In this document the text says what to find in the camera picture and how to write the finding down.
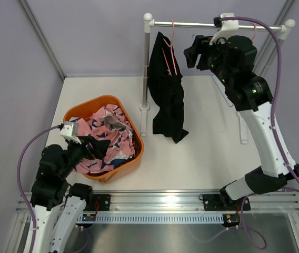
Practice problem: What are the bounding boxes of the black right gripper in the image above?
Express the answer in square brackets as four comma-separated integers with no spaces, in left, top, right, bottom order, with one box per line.
[183,33,234,87]

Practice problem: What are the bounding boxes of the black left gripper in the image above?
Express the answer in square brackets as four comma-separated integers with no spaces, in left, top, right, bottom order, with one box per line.
[59,135,111,178]

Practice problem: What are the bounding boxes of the pink hanger of black shorts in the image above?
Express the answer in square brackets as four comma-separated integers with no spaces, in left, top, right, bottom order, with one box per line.
[162,19,177,76]

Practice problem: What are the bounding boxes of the pink patterned shorts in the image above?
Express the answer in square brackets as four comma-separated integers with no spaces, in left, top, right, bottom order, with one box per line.
[70,104,136,174]

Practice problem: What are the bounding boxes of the black shorts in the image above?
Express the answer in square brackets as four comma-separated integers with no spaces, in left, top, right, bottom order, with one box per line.
[147,32,188,143]

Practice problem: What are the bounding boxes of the blue hanger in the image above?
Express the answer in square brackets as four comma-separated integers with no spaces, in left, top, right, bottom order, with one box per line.
[192,34,234,108]

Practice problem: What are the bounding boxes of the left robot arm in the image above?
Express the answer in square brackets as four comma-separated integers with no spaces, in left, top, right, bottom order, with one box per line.
[24,136,111,252]

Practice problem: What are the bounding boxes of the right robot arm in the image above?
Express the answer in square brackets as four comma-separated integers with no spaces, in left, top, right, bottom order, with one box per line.
[184,35,299,209]

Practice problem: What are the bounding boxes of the orange plastic basket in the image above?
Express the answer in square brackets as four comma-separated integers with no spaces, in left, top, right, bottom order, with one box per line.
[63,95,144,183]

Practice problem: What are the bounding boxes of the metal clothes rack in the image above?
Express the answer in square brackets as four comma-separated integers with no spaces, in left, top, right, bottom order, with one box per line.
[139,12,296,144]

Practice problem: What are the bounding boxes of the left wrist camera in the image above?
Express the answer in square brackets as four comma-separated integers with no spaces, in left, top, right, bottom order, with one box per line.
[60,121,82,144]

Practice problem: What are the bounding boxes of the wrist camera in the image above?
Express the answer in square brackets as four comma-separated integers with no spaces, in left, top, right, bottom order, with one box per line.
[210,13,239,45]
[60,121,82,144]

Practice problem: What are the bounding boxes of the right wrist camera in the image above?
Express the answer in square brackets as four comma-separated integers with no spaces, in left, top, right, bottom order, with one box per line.
[210,13,239,45]

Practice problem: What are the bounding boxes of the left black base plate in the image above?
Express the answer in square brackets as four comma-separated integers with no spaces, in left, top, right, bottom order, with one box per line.
[84,194,111,211]

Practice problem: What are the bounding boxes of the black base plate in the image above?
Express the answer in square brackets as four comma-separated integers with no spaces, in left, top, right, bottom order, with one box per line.
[198,193,251,211]
[84,194,111,211]

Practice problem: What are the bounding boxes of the aluminium mounting rail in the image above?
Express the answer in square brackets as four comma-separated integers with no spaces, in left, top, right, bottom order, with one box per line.
[15,191,299,215]

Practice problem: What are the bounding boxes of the white slotted cable duct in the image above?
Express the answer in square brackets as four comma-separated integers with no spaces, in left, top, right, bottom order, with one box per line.
[76,213,224,224]

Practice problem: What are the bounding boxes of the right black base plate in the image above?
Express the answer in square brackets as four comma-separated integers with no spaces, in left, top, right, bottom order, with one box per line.
[198,193,251,211]

